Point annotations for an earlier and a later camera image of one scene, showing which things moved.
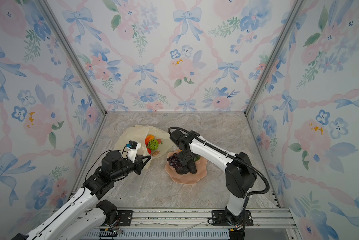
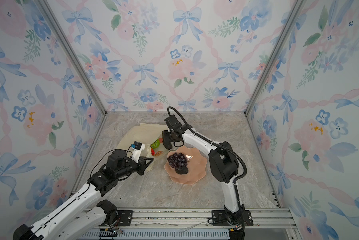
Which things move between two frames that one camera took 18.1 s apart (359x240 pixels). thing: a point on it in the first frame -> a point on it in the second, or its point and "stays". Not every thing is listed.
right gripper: x=183 y=158 -> x=165 y=136
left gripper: x=140 y=163 stays
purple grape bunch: x=174 y=161 stays
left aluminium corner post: x=56 y=28 stays
